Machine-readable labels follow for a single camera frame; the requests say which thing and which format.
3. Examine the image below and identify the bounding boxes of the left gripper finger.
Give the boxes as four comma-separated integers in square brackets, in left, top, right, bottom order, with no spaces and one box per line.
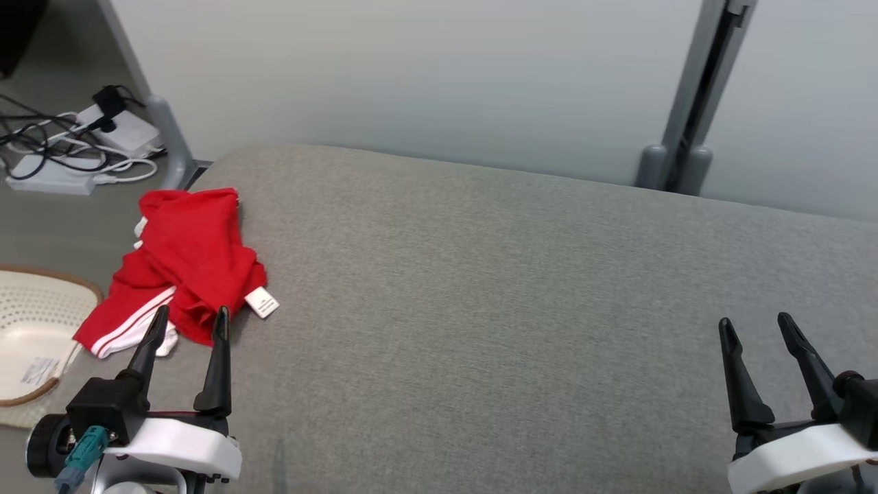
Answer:
[194,307,232,418]
[126,305,170,395]

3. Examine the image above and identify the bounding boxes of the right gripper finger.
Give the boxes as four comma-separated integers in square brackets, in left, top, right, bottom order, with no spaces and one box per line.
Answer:
[718,318,776,434]
[777,312,841,421]

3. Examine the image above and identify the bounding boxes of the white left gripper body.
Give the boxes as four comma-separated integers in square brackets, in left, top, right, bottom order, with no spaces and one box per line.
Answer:
[113,410,242,482]

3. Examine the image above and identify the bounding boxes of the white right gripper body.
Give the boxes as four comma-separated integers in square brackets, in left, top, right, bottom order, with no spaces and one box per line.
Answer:
[727,421,878,494]

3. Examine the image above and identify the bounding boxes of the red jersey with white sleeves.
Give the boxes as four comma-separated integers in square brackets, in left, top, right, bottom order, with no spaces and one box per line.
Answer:
[72,187,281,360]

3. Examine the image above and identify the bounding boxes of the white laundry basket brown rim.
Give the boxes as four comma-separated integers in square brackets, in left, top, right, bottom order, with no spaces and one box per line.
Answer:
[0,266,105,430]

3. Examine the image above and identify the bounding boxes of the long white power strip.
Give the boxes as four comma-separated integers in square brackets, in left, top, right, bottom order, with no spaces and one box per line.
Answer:
[5,154,98,197]

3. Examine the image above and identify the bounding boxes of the grey slanted partition leg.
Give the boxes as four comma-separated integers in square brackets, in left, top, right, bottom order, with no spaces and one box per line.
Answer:
[96,0,198,191]

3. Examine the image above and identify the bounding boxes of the white power adapter box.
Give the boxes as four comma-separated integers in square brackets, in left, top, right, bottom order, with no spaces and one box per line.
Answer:
[74,103,164,158]

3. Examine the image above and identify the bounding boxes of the black power plug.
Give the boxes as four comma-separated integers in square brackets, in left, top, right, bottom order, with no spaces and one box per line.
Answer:
[91,84,131,132]

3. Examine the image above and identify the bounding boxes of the black object on floor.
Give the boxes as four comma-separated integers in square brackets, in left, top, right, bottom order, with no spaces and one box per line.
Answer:
[0,0,50,78]

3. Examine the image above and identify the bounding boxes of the teal cable connector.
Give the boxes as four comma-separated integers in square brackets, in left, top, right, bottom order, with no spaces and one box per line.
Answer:
[55,425,110,492]

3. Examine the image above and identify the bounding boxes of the power strips and cables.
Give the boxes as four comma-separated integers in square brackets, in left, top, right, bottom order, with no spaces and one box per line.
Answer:
[14,110,160,185]

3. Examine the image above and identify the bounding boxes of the black floor cables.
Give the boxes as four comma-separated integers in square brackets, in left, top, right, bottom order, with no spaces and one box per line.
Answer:
[0,93,110,180]

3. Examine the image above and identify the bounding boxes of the grey double partition post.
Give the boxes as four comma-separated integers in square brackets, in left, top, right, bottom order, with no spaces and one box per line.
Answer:
[634,0,759,197]

